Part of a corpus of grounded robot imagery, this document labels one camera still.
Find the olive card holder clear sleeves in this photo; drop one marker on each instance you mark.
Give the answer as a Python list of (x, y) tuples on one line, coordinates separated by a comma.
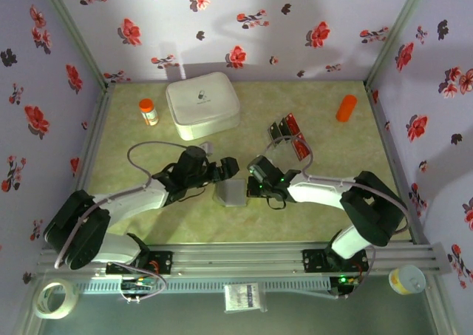
[(233, 194)]

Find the clear acrylic card tray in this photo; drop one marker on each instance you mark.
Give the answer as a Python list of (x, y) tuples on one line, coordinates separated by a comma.
[(290, 139)]

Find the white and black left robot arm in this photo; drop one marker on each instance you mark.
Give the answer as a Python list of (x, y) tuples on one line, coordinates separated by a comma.
[(136, 202)]

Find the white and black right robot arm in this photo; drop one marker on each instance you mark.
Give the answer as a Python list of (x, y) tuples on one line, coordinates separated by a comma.
[(318, 194)]

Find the red VIP card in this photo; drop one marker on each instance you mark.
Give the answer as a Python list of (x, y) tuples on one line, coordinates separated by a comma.
[(293, 123), (302, 148)]

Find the black VIP card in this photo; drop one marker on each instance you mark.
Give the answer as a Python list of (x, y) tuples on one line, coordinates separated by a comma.
[(284, 127), (273, 131)]

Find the white label card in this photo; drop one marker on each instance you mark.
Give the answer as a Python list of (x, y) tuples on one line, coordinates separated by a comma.
[(244, 297)]

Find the orange-capped pill bottle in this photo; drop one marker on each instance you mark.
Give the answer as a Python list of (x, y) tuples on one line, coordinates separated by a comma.
[(148, 113)]

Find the white zip pouch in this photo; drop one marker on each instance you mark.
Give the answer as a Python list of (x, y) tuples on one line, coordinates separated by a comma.
[(201, 102)]

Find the orange cylinder container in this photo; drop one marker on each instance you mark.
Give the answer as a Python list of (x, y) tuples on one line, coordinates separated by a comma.
[(346, 108)]

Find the green circuit board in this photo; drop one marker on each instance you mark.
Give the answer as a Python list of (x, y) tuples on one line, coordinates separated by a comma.
[(142, 283)]

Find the black circuit board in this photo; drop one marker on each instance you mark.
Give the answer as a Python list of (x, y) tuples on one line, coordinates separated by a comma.
[(343, 280)]

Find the clear tape roll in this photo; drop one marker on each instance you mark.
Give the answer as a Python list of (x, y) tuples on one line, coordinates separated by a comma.
[(74, 296)]

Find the white and yellow tub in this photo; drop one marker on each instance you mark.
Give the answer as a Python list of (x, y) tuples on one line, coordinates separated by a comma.
[(406, 280)]

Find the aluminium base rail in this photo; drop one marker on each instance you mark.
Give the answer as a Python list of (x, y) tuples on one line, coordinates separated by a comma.
[(236, 257)]

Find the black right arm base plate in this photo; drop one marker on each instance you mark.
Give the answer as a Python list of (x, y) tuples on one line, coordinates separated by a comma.
[(314, 261)]

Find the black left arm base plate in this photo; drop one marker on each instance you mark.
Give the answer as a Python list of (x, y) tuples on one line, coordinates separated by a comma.
[(162, 261)]

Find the aluminium side rail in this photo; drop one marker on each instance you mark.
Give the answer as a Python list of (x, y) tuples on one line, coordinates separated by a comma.
[(94, 139), (390, 146)]

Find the aluminium frame post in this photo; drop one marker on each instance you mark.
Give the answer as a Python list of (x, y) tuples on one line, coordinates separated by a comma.
[(77, 35), (396, 35)]

